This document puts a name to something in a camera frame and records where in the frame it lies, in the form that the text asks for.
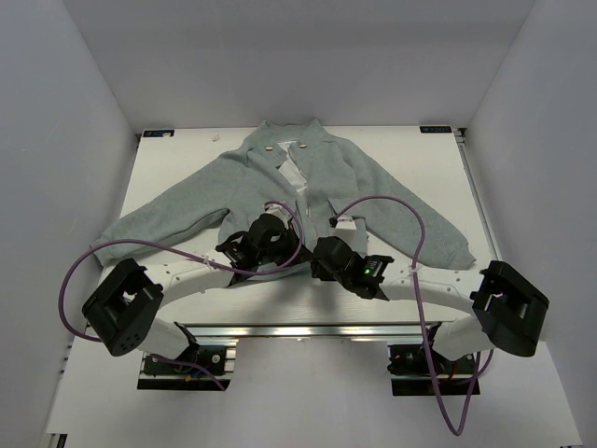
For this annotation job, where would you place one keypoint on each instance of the blue table label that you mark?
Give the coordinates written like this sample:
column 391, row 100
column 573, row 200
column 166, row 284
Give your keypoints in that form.
column 164, row 133
column 435, row 129

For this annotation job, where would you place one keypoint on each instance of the left blue table label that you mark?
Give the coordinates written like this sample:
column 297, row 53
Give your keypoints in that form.
column 164, row 133

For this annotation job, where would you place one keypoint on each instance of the grey zip-up jacket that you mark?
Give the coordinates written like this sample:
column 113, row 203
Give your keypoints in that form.
column 317, row 174

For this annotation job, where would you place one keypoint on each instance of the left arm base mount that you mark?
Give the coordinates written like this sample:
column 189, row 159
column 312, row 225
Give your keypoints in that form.
column 210, row 369

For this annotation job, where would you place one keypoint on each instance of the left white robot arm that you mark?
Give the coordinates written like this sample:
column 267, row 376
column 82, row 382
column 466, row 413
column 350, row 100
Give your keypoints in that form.
column 123, row 308

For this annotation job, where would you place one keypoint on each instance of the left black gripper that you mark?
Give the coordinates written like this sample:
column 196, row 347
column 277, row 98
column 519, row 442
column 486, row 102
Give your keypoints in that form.
column 290, row 235

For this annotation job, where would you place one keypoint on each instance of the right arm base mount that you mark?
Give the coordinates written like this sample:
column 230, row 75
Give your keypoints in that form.
column 409, row 373

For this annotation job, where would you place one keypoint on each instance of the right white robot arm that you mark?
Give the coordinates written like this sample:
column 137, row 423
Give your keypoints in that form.
column 501, row 308

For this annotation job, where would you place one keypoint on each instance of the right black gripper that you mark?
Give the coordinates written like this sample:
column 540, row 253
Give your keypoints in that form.
column 320, row 272

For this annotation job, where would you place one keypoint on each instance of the right blue table label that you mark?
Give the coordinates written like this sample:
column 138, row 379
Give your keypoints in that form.
column 435, row 129

